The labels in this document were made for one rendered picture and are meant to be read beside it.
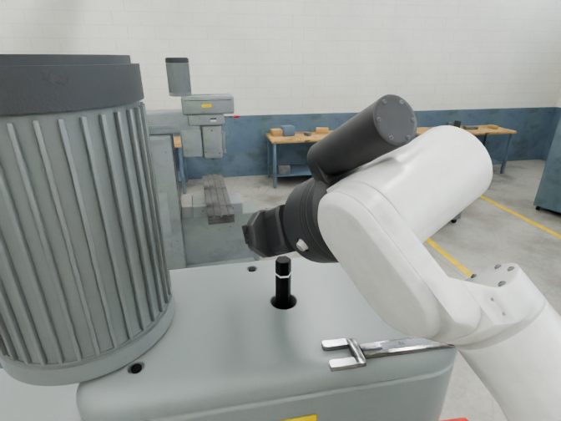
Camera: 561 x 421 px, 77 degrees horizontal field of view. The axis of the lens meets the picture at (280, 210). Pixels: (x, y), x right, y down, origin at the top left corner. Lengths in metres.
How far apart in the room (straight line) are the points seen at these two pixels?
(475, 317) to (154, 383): 0.33
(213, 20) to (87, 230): 6.63
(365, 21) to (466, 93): 2.71
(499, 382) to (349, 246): 0.12
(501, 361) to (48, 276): 0.37
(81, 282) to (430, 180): 0.32
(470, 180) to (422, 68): 7.81
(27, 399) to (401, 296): 0.57
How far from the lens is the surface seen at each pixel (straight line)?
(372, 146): 0.24
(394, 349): 0.46
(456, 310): 0.23
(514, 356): 0.26
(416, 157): 0.26
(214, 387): 0.43
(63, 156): 0.35
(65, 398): 0.65
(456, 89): 8.55
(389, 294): 0.24
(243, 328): 0.48
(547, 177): 6.70
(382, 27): 7.64
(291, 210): 0.33
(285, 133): 6.61
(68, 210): 0.36
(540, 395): 0.28
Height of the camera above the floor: 2.21
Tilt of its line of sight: 23 degrees down
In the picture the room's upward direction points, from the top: straight up
